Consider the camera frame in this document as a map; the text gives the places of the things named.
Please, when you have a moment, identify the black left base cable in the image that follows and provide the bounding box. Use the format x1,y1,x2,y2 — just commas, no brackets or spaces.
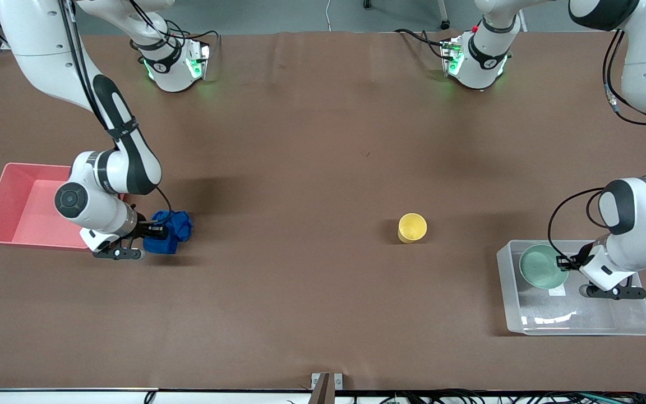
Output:
394,28,448,60

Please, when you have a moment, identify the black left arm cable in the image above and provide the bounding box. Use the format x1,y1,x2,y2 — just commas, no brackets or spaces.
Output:
547,29,646,271

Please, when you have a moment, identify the black cable bundle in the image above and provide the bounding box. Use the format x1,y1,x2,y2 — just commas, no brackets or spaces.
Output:
351,390,646,404

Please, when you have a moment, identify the clear plastic box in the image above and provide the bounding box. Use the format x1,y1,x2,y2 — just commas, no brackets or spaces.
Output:
496,240,646,336

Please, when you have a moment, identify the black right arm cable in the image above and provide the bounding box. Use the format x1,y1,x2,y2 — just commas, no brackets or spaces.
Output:
57,0,173,215

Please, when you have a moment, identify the black right base cable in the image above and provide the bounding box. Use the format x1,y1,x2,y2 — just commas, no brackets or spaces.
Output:
166,21,223,63

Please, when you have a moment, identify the metal table edge bracket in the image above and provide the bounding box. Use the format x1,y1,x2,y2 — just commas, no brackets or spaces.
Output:
311,372,344,404

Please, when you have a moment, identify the pink plastic bin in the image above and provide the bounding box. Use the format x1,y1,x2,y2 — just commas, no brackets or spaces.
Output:
0,163,128,251

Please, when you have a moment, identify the light green bowl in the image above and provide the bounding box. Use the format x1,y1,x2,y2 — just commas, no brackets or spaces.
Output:
519,244,570,291

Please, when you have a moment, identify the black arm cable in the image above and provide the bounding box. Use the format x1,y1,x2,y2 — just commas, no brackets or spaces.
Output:
547,29,646,271
57,0,173,215

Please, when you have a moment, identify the yellow plastic cup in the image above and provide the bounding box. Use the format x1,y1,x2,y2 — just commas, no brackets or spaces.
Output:
398,213,428,244

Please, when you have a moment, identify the brown table cover sheet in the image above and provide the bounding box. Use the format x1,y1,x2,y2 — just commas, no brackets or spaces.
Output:
0,31,646,392

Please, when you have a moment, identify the black base cable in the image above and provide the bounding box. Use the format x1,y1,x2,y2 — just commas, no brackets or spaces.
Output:
394,28,448,60
166,21,223,63

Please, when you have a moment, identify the blue cloth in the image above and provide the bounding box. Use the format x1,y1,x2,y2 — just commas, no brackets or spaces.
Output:
142,210,194,255

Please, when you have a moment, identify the white table edge rail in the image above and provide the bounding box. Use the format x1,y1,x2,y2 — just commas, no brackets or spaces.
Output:
0,388,646,404

